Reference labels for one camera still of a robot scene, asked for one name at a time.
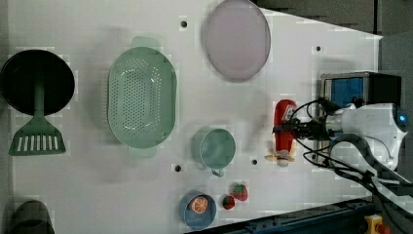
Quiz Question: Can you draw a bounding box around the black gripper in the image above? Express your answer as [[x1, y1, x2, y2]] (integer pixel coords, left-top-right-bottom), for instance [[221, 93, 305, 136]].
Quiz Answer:
[[273, 117, 330, 140]]

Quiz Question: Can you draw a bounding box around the red ketchup bottle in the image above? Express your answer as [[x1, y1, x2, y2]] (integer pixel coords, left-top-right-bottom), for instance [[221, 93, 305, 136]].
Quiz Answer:
[[273, 99, 296, 167]]

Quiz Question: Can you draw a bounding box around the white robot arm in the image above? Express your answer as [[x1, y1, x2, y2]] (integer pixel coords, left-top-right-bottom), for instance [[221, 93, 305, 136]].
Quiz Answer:
[[273, 98, 412, 219]]

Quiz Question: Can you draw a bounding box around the pink round plate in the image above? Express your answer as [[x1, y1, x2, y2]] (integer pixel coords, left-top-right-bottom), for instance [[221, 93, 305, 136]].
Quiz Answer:
[[203, 0, 271, 82]]

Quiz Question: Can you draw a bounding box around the black toaster oven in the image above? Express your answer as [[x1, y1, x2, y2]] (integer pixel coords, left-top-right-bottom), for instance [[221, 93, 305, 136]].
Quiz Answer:
[[319, 71, 401, 107]]

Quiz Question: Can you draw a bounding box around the green metal cup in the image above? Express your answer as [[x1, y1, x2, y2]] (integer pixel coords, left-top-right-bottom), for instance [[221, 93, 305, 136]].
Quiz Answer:
[[191, 127, 237, 177]]

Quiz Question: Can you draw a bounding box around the large red strawberry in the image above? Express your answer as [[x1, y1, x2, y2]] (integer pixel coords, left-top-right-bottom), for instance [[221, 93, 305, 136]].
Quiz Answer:
[[232, 184, 248, 202]]

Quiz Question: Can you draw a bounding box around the small red strawberry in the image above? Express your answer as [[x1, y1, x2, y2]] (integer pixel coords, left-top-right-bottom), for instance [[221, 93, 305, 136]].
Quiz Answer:
[[222, 195, 236, 210]]

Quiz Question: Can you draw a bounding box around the orange slice toy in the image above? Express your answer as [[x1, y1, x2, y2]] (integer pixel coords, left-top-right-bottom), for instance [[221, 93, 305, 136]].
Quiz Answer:
[[189, 196, 208, 215]]

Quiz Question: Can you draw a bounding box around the yellow red emergency button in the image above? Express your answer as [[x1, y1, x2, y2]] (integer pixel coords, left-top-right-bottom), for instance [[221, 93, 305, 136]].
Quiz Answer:
[[364, 214, 392, 234]]

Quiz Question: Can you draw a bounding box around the blue bowl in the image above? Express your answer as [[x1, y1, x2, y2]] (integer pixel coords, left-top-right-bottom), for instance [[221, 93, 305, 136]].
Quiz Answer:
[[179, 190, 216, 231]]

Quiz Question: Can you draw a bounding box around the green perforated colander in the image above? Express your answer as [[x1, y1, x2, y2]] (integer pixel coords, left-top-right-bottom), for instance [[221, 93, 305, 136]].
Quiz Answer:
[[107, 36, 177, 159]]

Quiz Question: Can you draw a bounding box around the green spatula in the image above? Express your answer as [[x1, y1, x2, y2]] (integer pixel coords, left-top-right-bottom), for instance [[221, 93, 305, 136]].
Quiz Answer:
[[9, 79, 66, 156]]

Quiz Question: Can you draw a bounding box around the dark grey cup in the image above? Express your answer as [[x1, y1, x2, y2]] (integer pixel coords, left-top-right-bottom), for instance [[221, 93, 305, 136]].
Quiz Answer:
[[8, 200, 56, 234]]

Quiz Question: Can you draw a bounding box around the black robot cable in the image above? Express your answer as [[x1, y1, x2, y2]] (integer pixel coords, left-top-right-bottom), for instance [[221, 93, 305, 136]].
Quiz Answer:
[[288, 98, 413, 234]]

